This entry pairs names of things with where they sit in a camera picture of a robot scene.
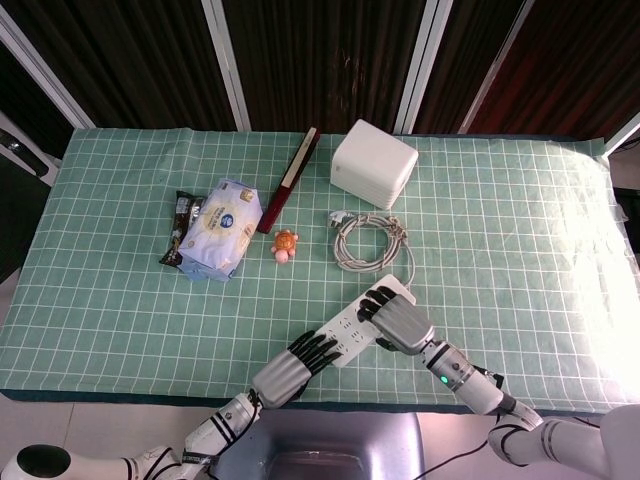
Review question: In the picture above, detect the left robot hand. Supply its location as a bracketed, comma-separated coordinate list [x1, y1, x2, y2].
[251, 333, 339, 410]

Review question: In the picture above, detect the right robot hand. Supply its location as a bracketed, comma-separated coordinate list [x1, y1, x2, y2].
[357, 285, 435, 357]

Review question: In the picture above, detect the white power strip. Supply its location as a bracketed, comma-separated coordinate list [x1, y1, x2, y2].
[312, 273, 418, 369]

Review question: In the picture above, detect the pink turtle toy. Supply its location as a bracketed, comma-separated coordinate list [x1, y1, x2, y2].
[270, 229, 300, 265]

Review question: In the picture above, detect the green checked tablecloth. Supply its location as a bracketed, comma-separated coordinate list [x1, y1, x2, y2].
[0, 127, 640, 416]

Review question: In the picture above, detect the blue tissue pack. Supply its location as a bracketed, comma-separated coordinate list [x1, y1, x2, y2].
[178, 179, 265, 284]

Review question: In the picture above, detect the white ribbed box appliance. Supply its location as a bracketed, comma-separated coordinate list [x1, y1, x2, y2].
[329, 118, 420, 211]

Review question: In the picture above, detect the dark red folded fan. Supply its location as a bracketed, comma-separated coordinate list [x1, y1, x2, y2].
[256, 127, 322, 235]

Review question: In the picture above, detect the dark snack wrapper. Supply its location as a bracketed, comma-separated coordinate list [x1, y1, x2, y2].
[159, 190, 208, 267]

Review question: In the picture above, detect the black chair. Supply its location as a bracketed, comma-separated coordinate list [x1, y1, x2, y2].
[0, 128, 57, 284]

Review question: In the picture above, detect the white cable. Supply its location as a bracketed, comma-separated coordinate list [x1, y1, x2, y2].
[327, 210, 418, 290]

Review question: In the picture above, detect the black floor cable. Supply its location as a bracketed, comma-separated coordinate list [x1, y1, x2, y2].
[423, 433, 494, 477]

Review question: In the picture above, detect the white frame post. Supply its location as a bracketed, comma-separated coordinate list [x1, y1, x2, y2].
[458, 0, 534, 134]
[394, 0, 454, 135]
[0, 9, 96, 129]
[603, 112, 640, 154]
[201, 0, 252, 129]

